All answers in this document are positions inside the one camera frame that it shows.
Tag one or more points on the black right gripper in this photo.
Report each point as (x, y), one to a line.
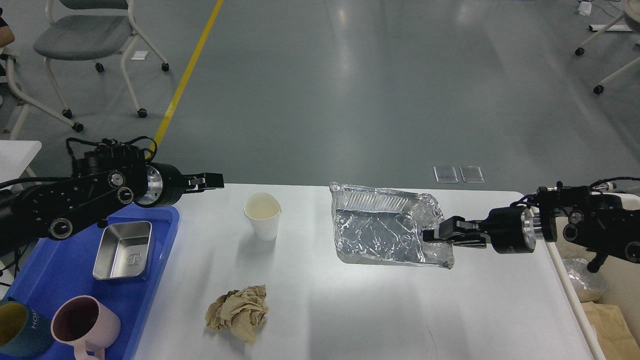
(510, 230)

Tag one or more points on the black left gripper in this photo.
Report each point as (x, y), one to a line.
(165, 185)

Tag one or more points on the white paper cup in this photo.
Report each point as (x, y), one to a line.
(263, 212)

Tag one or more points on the aluminium foil container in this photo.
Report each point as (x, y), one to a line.
(384, 226)

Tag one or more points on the stainless steel rectangular tray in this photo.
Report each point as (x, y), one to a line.
(125, 253)

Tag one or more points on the brown paper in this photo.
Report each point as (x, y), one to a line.
(240, 311)
(614, 337)

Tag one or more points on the pink mug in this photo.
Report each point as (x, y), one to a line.
(86, 325)

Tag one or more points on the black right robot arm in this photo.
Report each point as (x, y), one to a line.
(606, 185)

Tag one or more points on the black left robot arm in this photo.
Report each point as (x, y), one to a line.
(106, 177)

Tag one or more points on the clear floor plate left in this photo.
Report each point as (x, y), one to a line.
(445, 174)

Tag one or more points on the clear floor plate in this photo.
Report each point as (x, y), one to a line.
(471, 174)
(445, 174)

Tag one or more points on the clear floor plate right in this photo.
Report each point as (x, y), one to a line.
(471, 174)

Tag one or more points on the white plastic bin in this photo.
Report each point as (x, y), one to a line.
(606, 224)

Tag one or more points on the white side table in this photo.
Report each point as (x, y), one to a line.
(16, 156)

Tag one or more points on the brown paper in bin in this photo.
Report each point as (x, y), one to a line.
(614, 337)

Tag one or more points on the grey office chair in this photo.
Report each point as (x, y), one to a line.
(84, 37)

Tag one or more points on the blue yellow mug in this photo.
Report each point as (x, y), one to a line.
(24, 332)

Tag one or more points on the person in white clothes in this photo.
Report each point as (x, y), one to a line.
(7, 36)

